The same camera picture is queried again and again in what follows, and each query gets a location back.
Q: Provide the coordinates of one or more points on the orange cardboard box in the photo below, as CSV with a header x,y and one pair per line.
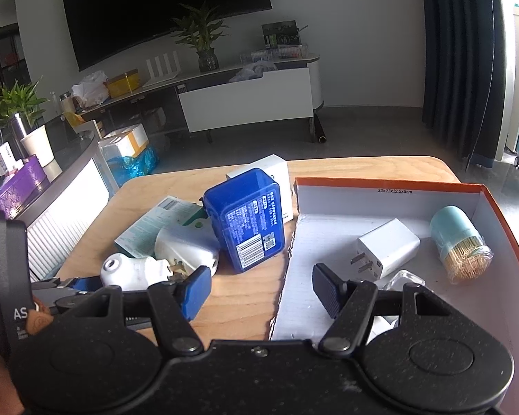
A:
x,y
328,233

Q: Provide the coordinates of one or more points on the white and yellow cardboard box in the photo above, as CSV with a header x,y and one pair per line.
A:
x,y
125,140

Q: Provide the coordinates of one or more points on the bamboo plant in glass vase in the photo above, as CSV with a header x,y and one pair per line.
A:
x,y
205,39

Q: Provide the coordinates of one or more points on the dark blue curtain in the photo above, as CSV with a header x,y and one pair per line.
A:
x,y
458,60

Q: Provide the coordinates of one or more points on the dark green box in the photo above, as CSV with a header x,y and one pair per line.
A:
x,y
282,34

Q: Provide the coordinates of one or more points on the grey blue cloth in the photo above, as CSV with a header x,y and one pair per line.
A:
x,y
253,72

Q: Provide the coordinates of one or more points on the white plastic bag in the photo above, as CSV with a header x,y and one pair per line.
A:
x,y
90,90

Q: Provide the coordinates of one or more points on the white router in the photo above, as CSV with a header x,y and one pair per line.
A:
x,y
162,69

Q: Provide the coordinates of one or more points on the bamboo plant in metal vase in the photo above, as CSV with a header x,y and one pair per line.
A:
x,y
19,127

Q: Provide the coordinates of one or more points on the round grey-topped white cabinet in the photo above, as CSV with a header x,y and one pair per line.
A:
x,y
65,207

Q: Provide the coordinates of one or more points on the black wall television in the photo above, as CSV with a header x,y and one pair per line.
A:
x,y
164,8

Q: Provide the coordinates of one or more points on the white cube charger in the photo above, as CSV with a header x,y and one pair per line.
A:
x,y
389,242

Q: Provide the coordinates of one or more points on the white plug-in repeller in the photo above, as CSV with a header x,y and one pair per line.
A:
x,y
181,246

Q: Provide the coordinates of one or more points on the white television stand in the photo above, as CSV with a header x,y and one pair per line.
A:
x,y
246,103

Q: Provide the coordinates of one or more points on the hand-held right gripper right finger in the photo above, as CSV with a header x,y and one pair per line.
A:
x,y
326,289

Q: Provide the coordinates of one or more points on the white round plug light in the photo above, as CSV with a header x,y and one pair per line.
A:
x,y
125,270

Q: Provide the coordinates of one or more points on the white paper cup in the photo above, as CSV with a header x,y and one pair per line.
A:
x,y
38,145

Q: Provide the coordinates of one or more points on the clear plastic boxes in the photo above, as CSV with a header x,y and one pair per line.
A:
x,y
277,54

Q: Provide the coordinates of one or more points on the teal and white carton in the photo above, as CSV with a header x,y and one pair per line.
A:
x,y
155,220

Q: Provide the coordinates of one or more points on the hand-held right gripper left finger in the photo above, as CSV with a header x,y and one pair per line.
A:
x,y
197,290

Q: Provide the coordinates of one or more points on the small clear plastic item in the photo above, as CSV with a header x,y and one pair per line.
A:
x,y
404,279

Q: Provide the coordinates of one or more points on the toothpick jar with teal lid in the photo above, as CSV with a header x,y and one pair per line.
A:
x,y
452,229

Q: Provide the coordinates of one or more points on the person's left hand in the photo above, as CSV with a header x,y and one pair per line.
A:
x,y
39,317

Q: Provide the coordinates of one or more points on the small white carton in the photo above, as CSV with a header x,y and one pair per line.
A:
x,y
277,168

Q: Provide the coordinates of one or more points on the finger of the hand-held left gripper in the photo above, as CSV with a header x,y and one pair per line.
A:
x,y
84,284
71,300

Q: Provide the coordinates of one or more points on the blue plastic bag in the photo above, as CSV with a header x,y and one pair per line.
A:
x,y
134,166

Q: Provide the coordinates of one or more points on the blue plastic case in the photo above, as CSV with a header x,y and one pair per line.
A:
x,y
242,216

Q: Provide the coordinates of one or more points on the purple tray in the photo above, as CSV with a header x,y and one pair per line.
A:
x,y
13,190

